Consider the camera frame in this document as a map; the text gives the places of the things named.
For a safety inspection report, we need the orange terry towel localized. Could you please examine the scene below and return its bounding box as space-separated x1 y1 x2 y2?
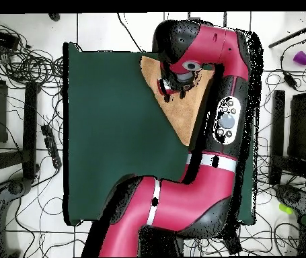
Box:
140 55 215 146

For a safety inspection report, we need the dark green table cloth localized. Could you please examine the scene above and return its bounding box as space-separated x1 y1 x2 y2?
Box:
62 42 257 226

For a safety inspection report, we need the black upright bar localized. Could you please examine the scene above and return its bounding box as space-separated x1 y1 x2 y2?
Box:
22 81 40 180
272 89 286 186

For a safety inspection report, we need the black power adapter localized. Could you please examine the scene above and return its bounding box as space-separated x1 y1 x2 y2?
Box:
282 71 299 91

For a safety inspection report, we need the black tripod pole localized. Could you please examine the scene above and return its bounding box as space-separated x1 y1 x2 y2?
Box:
268 11 306 49

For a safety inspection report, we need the purple cup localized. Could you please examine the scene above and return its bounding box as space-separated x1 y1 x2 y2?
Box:
293 50 306 67

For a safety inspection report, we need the black power strip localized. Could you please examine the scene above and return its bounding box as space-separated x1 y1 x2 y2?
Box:
40 124 63 170

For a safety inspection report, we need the dark grey stand foot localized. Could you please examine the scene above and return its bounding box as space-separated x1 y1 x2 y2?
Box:
274 183 306 218
0 177 33 257

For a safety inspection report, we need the yellow-green small object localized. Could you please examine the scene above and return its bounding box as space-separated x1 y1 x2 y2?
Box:
278 202 295 215

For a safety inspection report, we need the black rectangular block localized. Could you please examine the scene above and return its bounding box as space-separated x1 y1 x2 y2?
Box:
222 228 243 255

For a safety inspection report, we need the black cable tangle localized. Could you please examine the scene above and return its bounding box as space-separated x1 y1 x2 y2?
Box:
0 15 65 89

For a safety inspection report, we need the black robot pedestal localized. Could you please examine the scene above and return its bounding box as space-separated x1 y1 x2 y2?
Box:
138 224 184 257

